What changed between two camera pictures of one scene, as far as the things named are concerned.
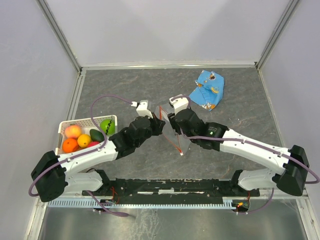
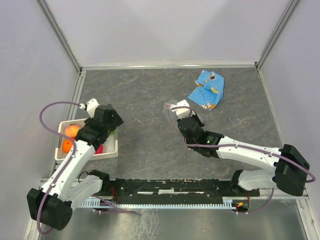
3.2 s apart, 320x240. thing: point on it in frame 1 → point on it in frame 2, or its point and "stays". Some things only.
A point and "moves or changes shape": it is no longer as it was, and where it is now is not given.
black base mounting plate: [171, 189] stays
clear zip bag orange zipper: [180, 143] moves or changes shape
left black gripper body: [154, 127] → [116, 121]
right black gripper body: [176, 127] stays
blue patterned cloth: [209, 91] stays
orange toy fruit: [70, 145] stays
